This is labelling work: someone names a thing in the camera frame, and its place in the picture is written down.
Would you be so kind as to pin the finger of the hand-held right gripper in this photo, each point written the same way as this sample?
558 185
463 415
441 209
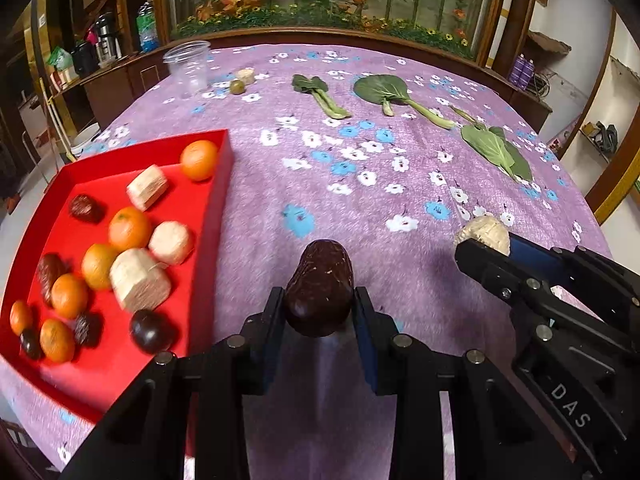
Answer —
537 260
487 270

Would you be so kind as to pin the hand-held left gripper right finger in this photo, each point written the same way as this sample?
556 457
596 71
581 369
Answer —
365 355

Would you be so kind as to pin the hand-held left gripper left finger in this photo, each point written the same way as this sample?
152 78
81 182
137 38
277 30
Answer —
272 360

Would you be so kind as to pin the large round sugarcane piece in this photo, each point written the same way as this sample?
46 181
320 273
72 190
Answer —
482 232

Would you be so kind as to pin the large red date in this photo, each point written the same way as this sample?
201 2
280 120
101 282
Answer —
48 267
86 208
318 310

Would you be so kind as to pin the dark round plum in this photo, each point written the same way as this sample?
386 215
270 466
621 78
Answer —
150 330
30 344

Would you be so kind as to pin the square-cut sugarcane piece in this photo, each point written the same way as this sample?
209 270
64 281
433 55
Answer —
140 280

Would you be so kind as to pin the peeled sugarcane piece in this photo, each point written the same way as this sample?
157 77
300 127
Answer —
146 186
171 242

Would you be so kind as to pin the red cardboard box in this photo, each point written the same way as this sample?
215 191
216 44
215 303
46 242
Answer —
110 375

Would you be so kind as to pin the small dark wrinkled date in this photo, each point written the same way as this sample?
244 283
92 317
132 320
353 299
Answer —
89 329

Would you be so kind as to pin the mandarin orange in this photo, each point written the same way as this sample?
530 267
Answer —
56 341
69 296
21 317
130 230
99 266
199 160

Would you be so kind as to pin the large bok choy leaves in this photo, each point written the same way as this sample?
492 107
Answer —
492 147

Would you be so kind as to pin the purple floral tablecloth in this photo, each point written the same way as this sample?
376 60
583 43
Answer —
375 210

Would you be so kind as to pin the purple spray can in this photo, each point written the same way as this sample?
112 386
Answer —
520 70
529 73

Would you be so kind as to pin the medium bok choy leaf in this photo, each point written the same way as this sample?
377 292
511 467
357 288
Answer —
382 89

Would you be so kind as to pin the small bok choy stalk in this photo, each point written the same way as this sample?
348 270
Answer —
320 95

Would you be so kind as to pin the rolled white yellow scroll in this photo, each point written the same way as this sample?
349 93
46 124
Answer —
507 5

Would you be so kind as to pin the small green round fruit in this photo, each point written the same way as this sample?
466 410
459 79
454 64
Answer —
236 86

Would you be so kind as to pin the small sugarcane piece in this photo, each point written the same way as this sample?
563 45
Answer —
246 76

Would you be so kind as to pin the white bucket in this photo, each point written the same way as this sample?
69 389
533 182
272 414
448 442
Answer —
85 137

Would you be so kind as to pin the clear plastic cup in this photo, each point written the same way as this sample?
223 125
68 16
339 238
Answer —
187 67

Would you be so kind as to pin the plastic water bottle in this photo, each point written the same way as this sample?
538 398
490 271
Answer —
146 27

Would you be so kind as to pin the dark kettle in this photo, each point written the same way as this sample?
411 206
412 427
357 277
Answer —
84 57

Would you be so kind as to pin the steel thermos flask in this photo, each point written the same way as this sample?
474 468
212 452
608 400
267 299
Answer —
106 40

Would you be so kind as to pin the green white packet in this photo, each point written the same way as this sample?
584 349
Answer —
59 60

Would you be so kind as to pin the wooden wall shelf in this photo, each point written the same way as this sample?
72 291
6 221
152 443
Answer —
550 42

